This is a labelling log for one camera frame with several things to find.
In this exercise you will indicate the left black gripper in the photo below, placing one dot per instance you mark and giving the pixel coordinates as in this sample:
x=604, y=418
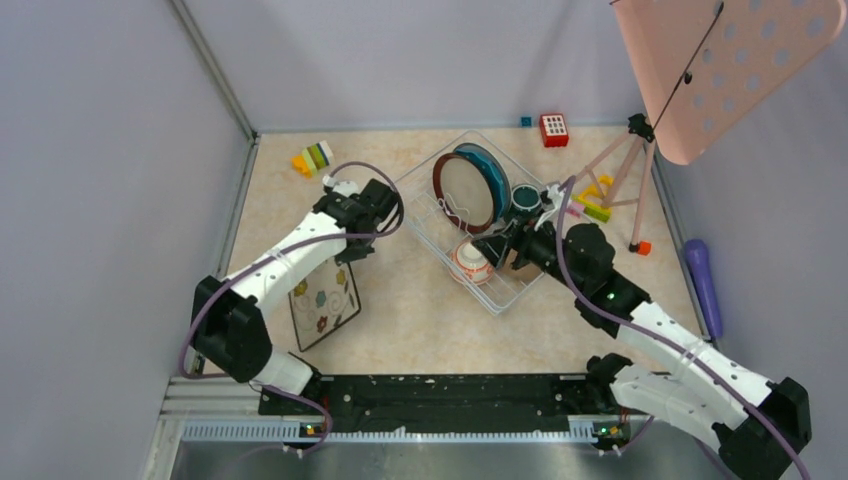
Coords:
x=347, y=255

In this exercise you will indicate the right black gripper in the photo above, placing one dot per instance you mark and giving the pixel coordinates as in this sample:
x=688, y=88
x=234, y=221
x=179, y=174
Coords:
x=495, y=248

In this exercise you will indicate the orange patterned white bowl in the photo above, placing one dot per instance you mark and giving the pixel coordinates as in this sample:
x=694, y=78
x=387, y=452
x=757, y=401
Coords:
x=470, y=265

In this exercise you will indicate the dark green mug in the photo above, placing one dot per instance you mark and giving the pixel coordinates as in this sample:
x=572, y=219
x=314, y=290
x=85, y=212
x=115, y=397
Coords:
x=526, y=203

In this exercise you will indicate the square leaf patterned plate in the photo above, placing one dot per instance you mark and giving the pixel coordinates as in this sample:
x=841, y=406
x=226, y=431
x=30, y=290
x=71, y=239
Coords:
x=323, y=302

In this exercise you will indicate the teal polka dot plate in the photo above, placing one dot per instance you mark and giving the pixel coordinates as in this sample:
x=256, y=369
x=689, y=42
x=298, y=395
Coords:
x=494, y=173

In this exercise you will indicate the red rimmed round plate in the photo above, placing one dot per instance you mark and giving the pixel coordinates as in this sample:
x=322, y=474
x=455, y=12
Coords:
x=463, y=193

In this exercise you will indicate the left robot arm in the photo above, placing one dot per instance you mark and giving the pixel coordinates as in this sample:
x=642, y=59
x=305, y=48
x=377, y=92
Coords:
x=228, y=326

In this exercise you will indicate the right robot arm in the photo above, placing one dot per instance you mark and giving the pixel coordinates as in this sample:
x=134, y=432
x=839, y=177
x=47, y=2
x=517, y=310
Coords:
x=757, y=427

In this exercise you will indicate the pink toy block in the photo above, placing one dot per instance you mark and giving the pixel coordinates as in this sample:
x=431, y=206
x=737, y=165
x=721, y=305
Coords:
x=576, y=210

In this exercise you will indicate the colourful block stack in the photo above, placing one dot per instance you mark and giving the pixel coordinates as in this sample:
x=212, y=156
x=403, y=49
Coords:
x=312, y=159

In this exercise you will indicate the green toy block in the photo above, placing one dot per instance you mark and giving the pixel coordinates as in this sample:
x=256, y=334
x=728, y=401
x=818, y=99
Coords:
x=597, y=213

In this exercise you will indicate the red white toy block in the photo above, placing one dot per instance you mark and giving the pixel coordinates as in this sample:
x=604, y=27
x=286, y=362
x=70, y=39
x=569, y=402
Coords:
x=553, y=130

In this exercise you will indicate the orange wooden toy block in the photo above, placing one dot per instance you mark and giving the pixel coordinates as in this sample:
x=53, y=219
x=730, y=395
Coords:
x=643, y=248

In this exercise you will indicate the pink perforated music stand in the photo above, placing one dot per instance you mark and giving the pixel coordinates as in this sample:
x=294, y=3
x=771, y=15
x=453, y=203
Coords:
x=751, y=97

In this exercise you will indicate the white wire dish rack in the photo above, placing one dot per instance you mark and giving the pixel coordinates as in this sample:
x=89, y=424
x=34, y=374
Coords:
x=430, y=225

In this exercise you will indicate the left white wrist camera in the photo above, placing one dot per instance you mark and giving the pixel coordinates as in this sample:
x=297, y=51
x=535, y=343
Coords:
x=342, y=187

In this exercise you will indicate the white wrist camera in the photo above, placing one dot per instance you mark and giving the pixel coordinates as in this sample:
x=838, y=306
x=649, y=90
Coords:
x=342, y=187
x=552, y=199

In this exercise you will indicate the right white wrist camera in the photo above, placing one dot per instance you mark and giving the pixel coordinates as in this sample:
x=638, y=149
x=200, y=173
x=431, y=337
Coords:
x=552, y=199

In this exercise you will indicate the yellow toy frame block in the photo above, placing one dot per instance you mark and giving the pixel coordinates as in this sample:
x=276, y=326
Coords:
x=595, y=193

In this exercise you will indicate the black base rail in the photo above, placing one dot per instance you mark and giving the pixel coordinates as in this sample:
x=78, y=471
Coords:
x=469, y=404

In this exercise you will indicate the purple handle tool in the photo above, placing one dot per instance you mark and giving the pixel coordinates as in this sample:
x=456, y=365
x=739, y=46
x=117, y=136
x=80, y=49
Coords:
x=697, y=259

